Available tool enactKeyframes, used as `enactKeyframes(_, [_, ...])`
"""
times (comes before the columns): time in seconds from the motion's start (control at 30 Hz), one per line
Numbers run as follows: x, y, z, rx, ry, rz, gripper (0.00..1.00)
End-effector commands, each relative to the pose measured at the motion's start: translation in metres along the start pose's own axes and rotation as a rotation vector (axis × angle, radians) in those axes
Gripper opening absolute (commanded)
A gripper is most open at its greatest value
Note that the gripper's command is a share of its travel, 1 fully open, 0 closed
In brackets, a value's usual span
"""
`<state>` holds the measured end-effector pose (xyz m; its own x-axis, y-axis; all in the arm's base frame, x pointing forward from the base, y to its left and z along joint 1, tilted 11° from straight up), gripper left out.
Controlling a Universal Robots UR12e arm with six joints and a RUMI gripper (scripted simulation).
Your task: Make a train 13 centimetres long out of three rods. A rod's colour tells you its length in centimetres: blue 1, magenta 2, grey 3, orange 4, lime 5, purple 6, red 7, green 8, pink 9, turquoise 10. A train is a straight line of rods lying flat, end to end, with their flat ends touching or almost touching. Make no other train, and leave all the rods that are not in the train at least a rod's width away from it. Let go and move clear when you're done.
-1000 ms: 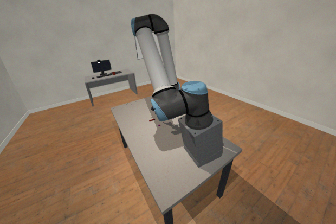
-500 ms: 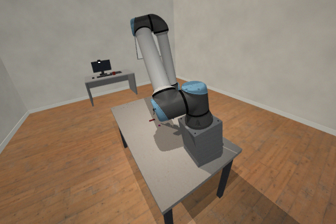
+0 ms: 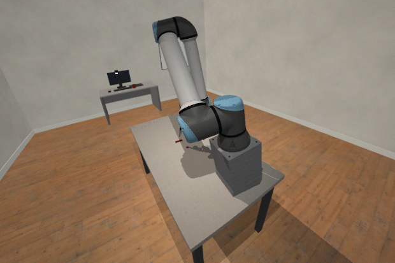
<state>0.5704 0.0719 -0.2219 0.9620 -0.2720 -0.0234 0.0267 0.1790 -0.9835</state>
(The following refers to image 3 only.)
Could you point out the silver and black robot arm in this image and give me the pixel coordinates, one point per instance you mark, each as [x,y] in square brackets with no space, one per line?
[198,119]

